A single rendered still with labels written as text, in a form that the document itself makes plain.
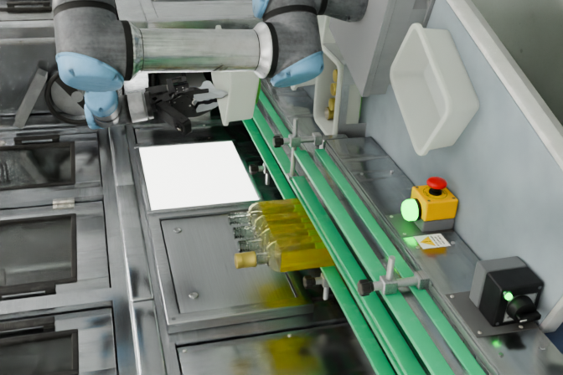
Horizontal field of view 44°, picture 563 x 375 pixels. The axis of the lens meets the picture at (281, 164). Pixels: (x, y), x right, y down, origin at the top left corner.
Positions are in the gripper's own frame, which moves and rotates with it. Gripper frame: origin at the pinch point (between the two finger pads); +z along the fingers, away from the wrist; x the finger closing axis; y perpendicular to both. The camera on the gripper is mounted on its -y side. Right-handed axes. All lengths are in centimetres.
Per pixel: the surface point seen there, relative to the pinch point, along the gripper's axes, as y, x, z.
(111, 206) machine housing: -1.2, 32.4, -36.1
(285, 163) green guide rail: -12.3, 16.3, 13.2
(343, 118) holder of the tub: -12.5, 3.3, 28.9
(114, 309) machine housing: -45, 18, -35
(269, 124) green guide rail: 12.6, 25.0, 13.8
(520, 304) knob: -87, -23, 35
